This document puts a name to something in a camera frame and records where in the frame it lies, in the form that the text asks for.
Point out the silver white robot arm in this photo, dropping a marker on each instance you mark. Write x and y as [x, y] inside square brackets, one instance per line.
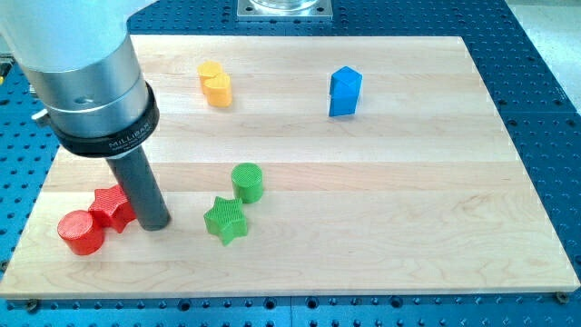
[79, 58]

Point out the green star block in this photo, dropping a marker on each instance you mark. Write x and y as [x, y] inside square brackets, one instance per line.
[226, 220]

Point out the blue pentagon block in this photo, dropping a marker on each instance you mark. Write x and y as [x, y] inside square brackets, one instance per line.
[345, 85]

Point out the red star block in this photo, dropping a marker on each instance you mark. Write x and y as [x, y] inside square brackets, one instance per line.
[111, 208]

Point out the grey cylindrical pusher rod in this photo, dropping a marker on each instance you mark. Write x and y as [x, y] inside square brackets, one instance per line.
[134, 174]

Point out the yellow heart block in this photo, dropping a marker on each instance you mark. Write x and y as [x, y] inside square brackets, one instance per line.
[215, 84]

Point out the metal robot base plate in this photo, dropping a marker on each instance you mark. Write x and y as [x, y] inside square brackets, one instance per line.
[253, 10]

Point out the green cylinder block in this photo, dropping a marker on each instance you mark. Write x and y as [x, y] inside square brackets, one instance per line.
[247, 182]

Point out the red cylinder block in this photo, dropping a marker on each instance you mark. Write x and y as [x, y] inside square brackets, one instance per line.
[80, 232]

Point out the light wooden board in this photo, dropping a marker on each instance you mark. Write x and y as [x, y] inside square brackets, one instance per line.
[420, 191]

